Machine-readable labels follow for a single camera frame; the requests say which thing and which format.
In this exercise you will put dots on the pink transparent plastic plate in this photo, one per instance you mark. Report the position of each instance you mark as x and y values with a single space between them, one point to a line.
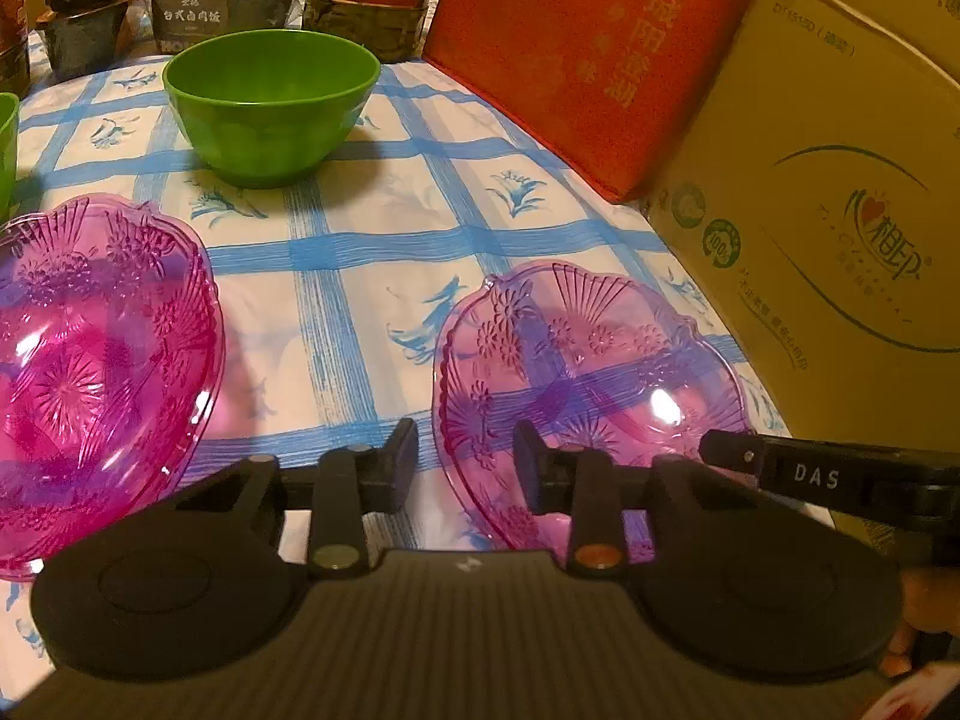
600 360
82 375

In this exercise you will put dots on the brown cardboard box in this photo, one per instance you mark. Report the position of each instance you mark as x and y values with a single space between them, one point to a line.
825 202

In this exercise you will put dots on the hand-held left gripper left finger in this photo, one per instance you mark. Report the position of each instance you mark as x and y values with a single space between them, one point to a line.
403 459

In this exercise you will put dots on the red fabric bag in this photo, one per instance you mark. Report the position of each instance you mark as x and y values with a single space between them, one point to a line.
585 52

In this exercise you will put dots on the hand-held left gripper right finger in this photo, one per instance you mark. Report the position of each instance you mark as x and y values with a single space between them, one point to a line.
526 459

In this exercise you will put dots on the person's right hand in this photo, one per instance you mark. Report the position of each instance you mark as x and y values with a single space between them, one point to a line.
934 615

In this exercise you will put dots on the blue checked floral tablecloth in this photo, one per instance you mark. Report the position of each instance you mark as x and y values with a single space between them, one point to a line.
337 240

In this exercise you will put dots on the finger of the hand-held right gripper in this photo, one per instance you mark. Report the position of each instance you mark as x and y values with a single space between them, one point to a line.
731 450

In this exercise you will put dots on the black instant rice box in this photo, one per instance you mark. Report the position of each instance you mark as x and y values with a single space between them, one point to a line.
225 15

